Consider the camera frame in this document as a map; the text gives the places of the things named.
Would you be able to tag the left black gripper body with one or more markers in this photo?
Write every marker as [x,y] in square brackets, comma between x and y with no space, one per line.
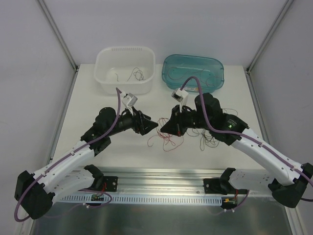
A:
[139,122]

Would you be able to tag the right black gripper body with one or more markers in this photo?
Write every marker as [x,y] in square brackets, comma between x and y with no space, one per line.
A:
[177,121]

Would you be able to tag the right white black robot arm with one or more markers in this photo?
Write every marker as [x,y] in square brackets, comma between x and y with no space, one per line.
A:
[283,177]

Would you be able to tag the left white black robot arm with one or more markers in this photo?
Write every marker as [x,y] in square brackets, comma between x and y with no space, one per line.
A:
[37,192]

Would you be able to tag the label sticker on bin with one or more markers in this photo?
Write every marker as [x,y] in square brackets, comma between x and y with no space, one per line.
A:
[193,89]

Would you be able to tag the white plastic tub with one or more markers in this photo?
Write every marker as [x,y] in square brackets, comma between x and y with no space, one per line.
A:
[131,69]

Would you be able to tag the teal transparent plastic bin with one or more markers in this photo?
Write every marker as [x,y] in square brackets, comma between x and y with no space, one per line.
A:
[178,68]

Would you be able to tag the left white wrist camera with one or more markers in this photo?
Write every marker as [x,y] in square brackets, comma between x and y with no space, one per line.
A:
[128,100]

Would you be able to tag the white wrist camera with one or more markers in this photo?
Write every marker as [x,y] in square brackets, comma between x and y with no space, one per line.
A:
[180,96]
[128,100]

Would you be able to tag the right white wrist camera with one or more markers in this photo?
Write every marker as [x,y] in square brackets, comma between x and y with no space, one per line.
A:
[180,96]

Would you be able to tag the aluminium mounting rail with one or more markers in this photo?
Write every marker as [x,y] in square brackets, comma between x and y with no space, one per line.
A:
[181,181]

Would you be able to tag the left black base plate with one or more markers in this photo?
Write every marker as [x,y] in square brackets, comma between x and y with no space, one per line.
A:
[109,184]

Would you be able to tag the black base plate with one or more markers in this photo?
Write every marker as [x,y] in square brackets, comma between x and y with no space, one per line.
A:
[109,184]
[214,186]

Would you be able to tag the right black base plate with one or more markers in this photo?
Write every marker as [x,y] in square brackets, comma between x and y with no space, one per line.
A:
[214,186]

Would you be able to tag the white slotted cable duct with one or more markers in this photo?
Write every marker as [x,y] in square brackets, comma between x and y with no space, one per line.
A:
[144,199]

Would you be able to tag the right aluminium frame post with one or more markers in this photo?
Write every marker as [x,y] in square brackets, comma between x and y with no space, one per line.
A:
[270,33]

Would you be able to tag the aluminium frame post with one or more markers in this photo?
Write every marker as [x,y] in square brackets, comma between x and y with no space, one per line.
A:
[270,33]
[47,14]

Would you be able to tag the left aluminium frame post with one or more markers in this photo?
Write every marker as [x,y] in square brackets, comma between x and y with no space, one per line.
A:
[47,14]

